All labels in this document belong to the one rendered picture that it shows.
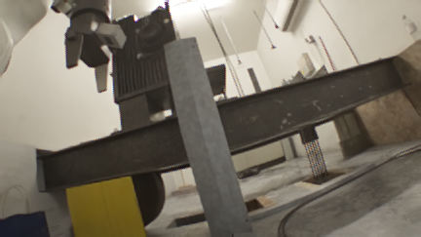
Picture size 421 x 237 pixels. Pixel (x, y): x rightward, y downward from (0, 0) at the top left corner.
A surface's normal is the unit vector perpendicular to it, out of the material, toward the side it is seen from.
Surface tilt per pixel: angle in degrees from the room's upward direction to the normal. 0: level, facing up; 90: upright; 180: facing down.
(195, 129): 90
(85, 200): 90
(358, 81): 90
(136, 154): 90
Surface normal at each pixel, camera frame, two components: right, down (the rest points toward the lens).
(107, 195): -0.05, -0.26
